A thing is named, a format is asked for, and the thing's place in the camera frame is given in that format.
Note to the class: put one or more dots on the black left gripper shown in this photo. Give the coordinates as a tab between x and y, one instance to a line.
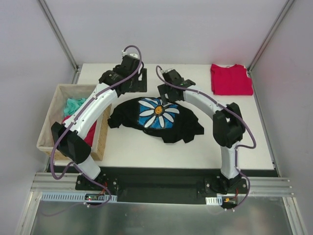
138	80

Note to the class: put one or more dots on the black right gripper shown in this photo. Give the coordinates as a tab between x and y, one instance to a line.
165	90

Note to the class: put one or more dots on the black flower print t-shirt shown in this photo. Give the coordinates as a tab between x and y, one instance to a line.
171	122

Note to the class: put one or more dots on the wicker laundry basket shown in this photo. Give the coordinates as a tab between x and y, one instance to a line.
55	113

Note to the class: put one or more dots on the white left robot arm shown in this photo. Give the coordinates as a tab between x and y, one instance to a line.
130	76

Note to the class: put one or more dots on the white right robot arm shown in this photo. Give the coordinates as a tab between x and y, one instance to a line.
228	130

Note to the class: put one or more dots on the teal t-shirt in basket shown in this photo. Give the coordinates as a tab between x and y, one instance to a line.
72	105

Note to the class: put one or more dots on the red t-shirt in basket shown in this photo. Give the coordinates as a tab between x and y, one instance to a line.
90	135

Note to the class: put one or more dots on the folded red t-shirt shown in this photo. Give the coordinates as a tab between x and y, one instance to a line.
231	80

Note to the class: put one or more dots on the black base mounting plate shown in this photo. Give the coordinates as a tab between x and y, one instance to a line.
161	185

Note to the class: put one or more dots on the left aluminium frame post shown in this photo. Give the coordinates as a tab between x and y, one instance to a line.
57	32

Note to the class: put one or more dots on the aluminium frame post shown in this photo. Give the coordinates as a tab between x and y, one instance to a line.
57	32
276	24

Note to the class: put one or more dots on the right white cable duct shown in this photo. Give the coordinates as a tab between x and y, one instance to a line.
219	201

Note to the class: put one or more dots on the white cable duct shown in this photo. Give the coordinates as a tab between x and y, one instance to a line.
219	201
77	197

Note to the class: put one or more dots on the aluminium front rail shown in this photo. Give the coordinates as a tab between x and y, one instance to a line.
260	186

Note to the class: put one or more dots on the left white cable duct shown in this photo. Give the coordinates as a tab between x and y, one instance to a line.
77	197

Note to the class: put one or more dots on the right aluminium frame post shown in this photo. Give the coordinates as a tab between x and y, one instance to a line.
276	24

